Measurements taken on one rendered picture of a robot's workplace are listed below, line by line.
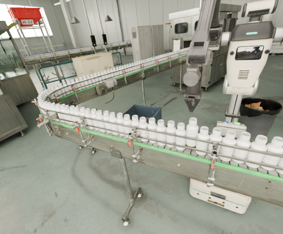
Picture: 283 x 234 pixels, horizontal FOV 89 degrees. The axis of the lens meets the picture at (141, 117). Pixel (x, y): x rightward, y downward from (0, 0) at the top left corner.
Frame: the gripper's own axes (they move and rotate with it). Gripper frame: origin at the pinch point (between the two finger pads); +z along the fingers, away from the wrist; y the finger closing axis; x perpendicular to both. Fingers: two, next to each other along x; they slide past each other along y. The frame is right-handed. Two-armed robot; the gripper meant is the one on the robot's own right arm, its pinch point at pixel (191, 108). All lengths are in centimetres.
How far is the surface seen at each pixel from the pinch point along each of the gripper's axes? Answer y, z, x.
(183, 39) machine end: -386, -13, -87
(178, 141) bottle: 2.0, 19.9, -5.1
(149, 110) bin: -59, 37, -50
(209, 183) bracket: 9.5, 37.0, 13.6
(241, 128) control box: -14.0, 15.0, 24.3
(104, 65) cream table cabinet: -315, 40, -321
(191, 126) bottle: 0.4, 9.5, 0.8
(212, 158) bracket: 10.1, 18.6, 12.4
